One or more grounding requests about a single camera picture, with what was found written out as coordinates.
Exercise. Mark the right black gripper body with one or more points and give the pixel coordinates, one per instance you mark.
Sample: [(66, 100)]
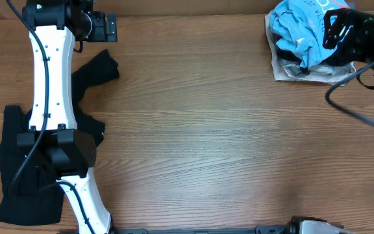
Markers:
[(368, 40)]

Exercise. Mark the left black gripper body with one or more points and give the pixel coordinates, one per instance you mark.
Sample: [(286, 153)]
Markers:
[(98, 33)]

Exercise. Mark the light blue t-shirt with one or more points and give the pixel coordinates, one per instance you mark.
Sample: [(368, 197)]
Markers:
[(300, 25)]

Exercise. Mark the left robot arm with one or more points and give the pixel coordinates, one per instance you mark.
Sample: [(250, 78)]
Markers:
[(58, 29)]

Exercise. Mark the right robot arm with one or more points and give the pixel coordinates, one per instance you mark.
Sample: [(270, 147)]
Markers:
[(356, 75)]

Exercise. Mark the folded black garment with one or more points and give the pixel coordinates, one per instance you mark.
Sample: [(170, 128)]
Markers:
[(308, 51)]

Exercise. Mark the folded grey garment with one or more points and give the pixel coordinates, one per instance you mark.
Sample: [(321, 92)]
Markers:
[(295, 38)]

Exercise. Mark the folded beige garment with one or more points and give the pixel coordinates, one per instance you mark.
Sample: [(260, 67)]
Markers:
[(276, 70)]

